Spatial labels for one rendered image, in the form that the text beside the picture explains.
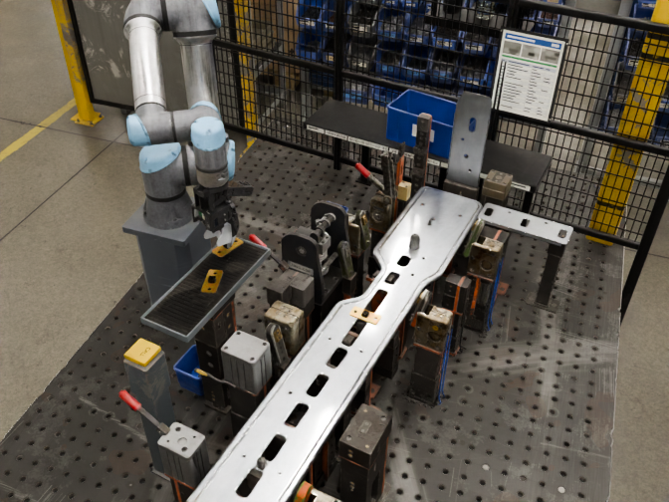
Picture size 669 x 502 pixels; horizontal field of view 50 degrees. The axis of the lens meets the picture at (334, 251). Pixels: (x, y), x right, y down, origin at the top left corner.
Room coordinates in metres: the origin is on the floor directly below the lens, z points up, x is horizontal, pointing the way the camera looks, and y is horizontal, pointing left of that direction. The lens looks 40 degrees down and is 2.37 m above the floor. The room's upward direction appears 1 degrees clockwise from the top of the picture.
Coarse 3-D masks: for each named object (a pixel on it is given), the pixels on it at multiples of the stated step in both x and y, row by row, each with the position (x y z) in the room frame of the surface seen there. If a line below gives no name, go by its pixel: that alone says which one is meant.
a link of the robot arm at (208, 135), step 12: (204, 120) 1.43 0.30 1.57; (216, 120) 1.43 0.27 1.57; (192, 132) 1.40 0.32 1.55; (204, 132) 1.38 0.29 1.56; (216, 132) 1.39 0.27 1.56; (204, 144) 1.38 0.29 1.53; (216, 144) 1.39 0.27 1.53; (204, 156) 1.38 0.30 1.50; (216, 156) 1.39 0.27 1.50; (204, 168) 1.38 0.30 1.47; (216, 168) 1.38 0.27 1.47
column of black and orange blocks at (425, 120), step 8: (424, 120) 2.12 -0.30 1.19; (416, 128) 2.13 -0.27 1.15; (424, 128) 2.12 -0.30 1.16; (416, 136) 2.13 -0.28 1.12; (424, 136) 2.12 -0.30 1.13; (416, 144) 2.15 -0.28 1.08; (424, 144) 2.12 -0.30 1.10; (416, 152) 2.13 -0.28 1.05; (424, 152) 2.11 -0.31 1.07; (416, 160) 2.13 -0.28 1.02; (424, 160) 2.12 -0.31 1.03; (416, 168) 2.13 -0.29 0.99; (424, 168) 2.13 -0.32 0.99; (416, 176) 2.13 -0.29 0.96; (424, 176) 2.13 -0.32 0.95; (416, 184) 2.13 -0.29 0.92; (424, 184) 2.14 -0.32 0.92
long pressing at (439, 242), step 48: (432, 192) 1.97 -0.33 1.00; (384, 240) 1.71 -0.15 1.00; (432, 240) 1.71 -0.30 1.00; (384, 288) 1.49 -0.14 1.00; (336, 336) 1.30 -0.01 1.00; (384, 336) 1.31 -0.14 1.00; (288, 384) 1.14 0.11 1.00; (336, 384) 1.14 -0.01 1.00; (240, 432) 0.99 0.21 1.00; (288, 432) 1.00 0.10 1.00; (240, 480) 0.87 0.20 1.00; (288, 480) 0.87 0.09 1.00
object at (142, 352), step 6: (138, 342) 1.13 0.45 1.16; (144, 342) 1.13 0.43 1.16; (132, 348) 1.11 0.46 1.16; (138, 348) 1.11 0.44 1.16; (144, 348) 1.11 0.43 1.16; (150, 348) 1.11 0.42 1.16; (156, 348) 1.11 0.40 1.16; (126, 354) 1.09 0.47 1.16; (132, 354) 1.09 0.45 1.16; (138, 354) 1.09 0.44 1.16; (144, 354) 1.09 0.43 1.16; (150, 354) 1.09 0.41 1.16; (156, 354) 1.10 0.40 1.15; (132, 360) 1.07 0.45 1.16; (138, 360) 1.07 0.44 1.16; (144, 360) 1.07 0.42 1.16; (150, 360) 1.08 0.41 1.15; (144, 366) 1.06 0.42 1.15
